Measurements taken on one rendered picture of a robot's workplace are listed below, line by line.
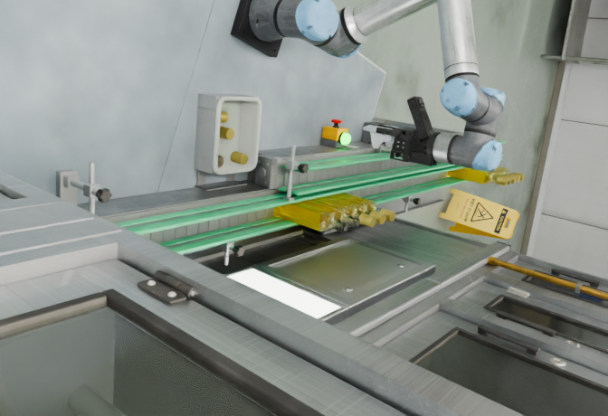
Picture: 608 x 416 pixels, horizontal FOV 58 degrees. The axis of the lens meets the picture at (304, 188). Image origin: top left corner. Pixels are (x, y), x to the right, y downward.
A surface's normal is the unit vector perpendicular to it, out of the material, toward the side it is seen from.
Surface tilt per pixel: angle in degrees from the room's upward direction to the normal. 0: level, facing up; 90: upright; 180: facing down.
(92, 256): 0
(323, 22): 10
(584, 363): 90
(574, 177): 90
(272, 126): 0
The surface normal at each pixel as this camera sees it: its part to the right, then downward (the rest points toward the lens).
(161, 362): 0.10, -0.97
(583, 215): -0.64, 0.11
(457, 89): -0.62, -0.12
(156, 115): 0.76, 0.22
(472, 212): -0.29, -0.35
